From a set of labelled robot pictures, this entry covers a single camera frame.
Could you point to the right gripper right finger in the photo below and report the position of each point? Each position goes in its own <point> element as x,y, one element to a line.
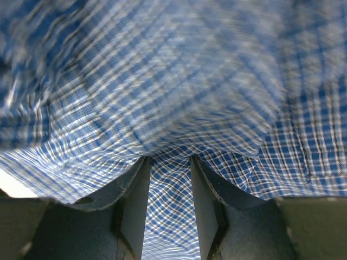
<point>233,224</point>

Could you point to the blue plaid long sleeve shirt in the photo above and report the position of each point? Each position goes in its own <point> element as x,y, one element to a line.
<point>256,89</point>

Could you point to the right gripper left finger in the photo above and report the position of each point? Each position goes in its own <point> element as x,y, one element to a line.
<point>106,224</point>

